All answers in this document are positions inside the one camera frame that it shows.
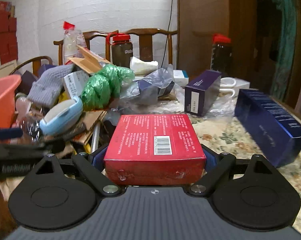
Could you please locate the large dark blue box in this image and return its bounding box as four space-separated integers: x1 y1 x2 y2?
234 89 301 168

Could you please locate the white paper tissue wad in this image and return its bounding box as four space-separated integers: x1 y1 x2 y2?
130 56 159 75

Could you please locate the light blue glasses case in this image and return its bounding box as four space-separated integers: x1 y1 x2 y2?
39 96 83 135

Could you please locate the wooden chair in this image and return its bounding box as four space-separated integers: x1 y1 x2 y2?
53 30 111 65
106 28 178 64

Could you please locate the red cardboard box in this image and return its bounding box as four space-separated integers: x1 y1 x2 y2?
104 114 206 186

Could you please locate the wooden chair right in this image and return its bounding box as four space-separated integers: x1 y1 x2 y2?
106 28 178 64

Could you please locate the green plastic bag bundle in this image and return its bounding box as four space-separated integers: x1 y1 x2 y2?
80 64 135 111

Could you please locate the upright purple box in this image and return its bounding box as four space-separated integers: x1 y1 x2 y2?
184 70 221 117

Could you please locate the pink plastic basin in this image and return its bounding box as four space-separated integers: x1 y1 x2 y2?
0 75 21 128

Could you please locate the stack of red boxes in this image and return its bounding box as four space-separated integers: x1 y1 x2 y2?
0 1 18 64

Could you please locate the grey knitted sock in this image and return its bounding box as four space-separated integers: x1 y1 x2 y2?
27 64 74 108

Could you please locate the brown wooden wardrobe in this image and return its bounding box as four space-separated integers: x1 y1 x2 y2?
177 0 256 81

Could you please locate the round wooden armchair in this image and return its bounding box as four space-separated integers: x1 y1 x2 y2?
10 56 53 77

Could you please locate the brown bottle red lid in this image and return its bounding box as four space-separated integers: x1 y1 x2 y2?
106 31 133 68

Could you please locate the wooden chair left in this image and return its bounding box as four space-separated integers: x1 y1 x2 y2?
53 30 111 65

